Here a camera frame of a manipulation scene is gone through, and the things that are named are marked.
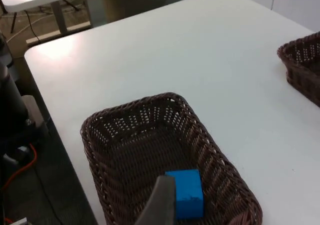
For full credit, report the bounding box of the dark brown wicker basket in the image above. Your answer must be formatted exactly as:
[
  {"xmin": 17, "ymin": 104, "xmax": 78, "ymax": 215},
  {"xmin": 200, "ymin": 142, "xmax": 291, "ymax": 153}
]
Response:
[
  {"xmin": 276, "ymin": 30, "xmax": 320, "ymax": 108},
  {"xmin": 80, "ymin": 92, "xmax": 264, "ymax": 225}
]

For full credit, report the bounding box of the blue cube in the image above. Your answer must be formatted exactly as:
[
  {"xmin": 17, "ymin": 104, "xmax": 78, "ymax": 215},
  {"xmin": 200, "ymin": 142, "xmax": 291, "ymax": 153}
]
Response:
[{"xmin": 164, "ymin": 169, "xmax": 205, "ymax": 221}]

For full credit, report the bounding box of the orange cable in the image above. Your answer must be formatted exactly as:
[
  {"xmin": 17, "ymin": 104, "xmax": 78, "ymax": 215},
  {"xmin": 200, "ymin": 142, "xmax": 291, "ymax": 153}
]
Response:
[{"xmin": 0, "ymin": 142, "xmax": 38, "ymax": 193}]

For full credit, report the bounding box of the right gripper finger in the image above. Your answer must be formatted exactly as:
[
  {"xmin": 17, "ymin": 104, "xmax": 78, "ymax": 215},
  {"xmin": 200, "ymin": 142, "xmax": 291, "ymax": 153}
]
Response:
[{"xmin": 135, "ymin": 174, "xmax": 177, "ymax": 225}]

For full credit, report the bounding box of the black machine base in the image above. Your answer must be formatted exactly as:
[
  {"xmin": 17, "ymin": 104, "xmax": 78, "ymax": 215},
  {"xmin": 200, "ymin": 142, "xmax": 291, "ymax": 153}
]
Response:
[{"xmin": 0, "ymin": 29, "xmax": 51, "ymax": 168}]

